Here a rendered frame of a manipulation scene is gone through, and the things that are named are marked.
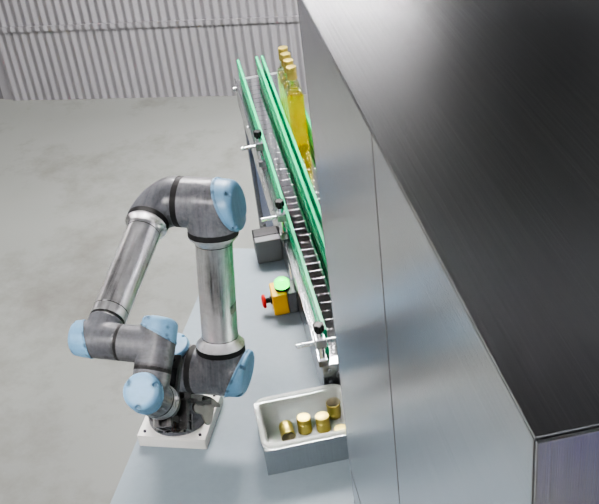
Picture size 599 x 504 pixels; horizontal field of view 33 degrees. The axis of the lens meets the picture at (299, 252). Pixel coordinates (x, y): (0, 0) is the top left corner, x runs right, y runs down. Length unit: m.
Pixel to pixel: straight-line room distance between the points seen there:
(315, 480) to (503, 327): 1.84
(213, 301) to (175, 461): 0.44
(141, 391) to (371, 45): 1.16
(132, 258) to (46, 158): 3.57
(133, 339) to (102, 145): 3.74
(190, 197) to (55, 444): 1.76
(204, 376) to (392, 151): 1.66
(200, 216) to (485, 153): 1.50
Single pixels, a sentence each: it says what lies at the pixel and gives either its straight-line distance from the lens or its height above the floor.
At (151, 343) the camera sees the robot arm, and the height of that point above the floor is 1.28.
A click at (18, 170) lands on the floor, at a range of 5.64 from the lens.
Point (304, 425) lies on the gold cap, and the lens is 2.45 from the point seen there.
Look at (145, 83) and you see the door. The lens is 6.12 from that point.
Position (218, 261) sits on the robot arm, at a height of 1.24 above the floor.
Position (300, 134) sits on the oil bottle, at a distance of 3.43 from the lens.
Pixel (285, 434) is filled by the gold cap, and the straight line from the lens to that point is 2.48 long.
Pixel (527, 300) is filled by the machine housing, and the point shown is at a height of 2.13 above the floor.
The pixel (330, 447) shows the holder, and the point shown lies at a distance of 2.39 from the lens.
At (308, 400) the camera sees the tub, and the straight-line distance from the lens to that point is 2.50.
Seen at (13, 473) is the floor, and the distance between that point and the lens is 3.74.
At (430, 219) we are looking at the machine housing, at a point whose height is 2.13.
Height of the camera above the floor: 2.50
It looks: 34 degrees down
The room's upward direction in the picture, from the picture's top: 7 degrees counter-clockwise
